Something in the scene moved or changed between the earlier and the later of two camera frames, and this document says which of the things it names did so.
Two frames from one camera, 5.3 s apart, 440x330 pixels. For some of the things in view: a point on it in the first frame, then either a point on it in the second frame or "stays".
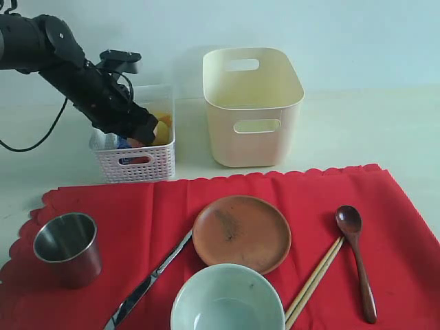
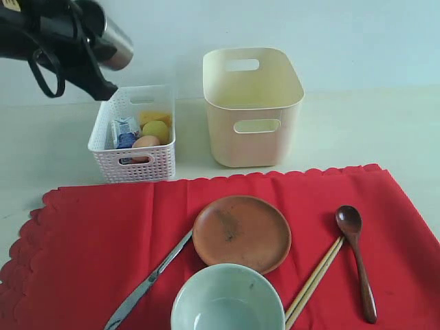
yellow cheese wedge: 165,117 stays
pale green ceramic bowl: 228,296 stays
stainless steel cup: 69,241 → 116,37
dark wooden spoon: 350,221 stays
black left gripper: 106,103 → 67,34
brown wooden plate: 241,230 stays
